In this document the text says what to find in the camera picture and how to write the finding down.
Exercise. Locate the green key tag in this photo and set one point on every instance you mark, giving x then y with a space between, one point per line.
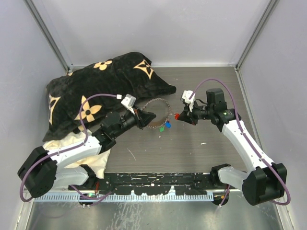
161 129

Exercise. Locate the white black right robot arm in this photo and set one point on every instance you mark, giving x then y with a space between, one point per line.
264 180

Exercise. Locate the black floral plush blanket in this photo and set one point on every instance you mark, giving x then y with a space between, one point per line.
86 95

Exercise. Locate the aluminium frame post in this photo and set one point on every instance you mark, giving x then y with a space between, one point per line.
257 31
41 16

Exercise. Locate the red key tag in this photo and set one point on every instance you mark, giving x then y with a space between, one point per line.
177 116

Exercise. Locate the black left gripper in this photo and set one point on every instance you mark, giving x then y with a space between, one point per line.
143 117

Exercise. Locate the left aluminium frame post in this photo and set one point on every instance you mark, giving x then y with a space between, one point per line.
41 16

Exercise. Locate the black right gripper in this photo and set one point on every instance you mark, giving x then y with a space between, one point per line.
188 116

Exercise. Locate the blue key tag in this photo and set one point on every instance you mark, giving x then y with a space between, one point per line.
167 124

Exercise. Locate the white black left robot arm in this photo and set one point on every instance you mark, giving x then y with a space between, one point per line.
44 170

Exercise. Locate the right aluminium frame post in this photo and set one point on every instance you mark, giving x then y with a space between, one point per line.
257 31

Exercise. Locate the cream white cloth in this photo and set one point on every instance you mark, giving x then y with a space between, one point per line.
97 163

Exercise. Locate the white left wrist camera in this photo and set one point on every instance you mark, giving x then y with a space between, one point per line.
128 102

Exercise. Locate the blue slotted cable duct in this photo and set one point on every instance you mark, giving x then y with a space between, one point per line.
170 197

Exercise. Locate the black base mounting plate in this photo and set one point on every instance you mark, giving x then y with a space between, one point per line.
184 183

